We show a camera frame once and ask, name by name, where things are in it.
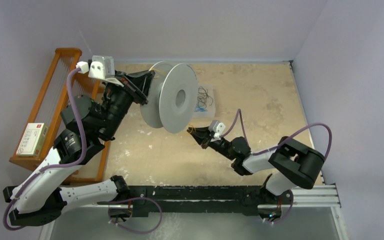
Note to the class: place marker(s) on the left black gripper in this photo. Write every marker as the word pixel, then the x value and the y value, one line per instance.
pixel 131 82

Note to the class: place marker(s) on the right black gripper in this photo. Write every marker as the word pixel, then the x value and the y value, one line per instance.
pixel 197 132

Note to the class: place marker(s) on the grey cable spool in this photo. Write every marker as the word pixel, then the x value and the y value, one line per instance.
pixel 172 97

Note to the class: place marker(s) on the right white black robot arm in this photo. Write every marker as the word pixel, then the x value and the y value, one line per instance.
pixel 297 164

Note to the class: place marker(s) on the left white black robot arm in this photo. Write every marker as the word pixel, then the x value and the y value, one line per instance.
pixel 41 198

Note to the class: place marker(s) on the clear plastic compartment tray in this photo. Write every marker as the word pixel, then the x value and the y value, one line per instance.
pixel 205 105

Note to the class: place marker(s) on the white red cardboard box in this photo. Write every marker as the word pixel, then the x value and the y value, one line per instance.
pixel 32 140

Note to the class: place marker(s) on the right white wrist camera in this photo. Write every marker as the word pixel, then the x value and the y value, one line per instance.
pixel 216 129

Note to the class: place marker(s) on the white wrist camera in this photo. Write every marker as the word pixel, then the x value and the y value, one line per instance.
pixel 101 68
pixel 216 129

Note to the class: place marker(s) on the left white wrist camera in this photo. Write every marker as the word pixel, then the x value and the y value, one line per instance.
pixel 101 68

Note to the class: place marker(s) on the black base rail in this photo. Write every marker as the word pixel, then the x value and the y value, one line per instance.
pixel 248 200

